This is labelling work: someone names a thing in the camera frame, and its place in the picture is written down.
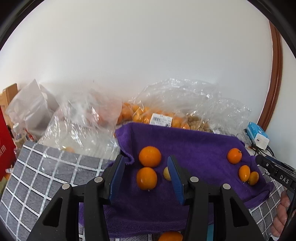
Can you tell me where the small yellow fruit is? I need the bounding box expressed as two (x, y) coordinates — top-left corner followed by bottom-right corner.
(163, 167), (171, 181)

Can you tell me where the white blue charger box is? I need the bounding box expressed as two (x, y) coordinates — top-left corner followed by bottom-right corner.
(246, 122), (269, 150)

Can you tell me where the white plastic bag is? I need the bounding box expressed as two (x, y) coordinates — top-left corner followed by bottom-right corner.
(6, 80), (59, 140)

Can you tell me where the round orange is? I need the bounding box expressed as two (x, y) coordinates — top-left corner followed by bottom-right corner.
(227, 148), (242, 165)

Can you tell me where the purple towel covered tray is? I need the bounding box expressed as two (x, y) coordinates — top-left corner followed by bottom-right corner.
(78, 122), (275, 239)

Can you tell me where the orange mandarin front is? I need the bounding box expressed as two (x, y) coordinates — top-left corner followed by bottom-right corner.
(136, 167), (158, 191)

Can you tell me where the brown cardboard box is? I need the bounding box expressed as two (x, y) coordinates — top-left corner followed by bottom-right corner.
(1, 83), (18, 112)

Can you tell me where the person right hand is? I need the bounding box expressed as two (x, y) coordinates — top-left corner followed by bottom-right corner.
(271, 191), (290, 237)

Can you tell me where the red paper shopping bag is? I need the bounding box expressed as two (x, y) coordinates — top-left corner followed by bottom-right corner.
(0, 111), (16, 180)

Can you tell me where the clear plastic bag of oranges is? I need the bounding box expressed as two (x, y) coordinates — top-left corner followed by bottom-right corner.
(117, 78), (251, 139)

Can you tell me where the brown wooden door frame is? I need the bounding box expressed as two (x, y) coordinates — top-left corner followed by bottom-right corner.
(258, 21), (283, 131)

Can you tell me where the checkered grey tablecloth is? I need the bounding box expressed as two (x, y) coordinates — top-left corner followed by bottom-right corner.
(1, 140), (284, 240)

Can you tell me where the oval orange kumquat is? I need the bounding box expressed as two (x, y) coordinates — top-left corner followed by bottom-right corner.
(238, 165), (250, 182)

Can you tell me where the crumpled clear plastic bag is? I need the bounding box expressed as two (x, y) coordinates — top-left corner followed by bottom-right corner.
(38, 90), (122, 160)

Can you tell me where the small orange kumquat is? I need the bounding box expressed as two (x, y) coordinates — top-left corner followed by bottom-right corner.
(247, 171), (259, 186)

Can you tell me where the large orange mandarin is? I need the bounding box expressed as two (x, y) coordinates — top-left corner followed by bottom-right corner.
(138, 146), (162, 168)

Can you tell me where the small orange front left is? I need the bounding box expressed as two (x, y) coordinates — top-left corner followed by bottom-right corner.
(158, 231), (183, 241)

